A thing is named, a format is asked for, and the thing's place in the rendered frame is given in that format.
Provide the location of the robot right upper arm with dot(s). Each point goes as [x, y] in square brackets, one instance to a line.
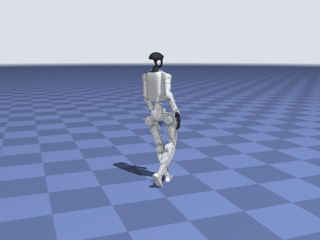
[167, 84]

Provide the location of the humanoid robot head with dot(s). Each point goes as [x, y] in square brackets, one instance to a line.
[155, 56]

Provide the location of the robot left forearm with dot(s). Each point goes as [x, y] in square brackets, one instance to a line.
[149, 103]

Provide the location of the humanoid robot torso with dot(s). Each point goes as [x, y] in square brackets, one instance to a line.
[155, 92]

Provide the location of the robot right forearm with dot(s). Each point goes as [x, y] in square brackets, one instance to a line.
[172, 104]

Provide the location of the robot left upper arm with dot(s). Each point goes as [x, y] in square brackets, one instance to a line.
[144, 86]

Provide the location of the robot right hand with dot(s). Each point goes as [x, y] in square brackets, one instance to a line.
[177, 115]

